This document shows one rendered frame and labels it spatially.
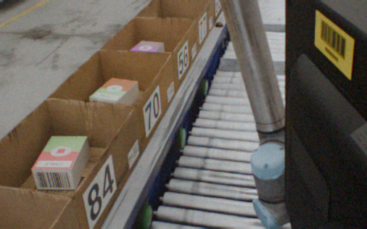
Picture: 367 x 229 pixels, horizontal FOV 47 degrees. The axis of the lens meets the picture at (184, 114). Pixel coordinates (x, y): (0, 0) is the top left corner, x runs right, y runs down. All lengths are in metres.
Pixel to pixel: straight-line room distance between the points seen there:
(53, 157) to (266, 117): 0.59
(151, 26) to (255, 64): 1.00
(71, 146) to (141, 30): 0.88
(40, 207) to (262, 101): 0.58
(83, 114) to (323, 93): 1.04
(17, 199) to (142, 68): 0.78
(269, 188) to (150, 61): 0.74
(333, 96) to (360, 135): 0.05
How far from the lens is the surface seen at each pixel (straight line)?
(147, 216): 1.18
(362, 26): 0.30
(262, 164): 1.04
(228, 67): 2.12
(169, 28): 1.95
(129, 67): 1.63
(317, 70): 0.36
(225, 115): 1.74
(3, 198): 1.04
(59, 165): 1.20
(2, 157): 1.21
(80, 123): 1.33
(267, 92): 1.08
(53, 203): 0.97
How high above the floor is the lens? 1.64
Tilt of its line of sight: 31 degrees down
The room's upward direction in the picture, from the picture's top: 3 degrees counter-clockwise
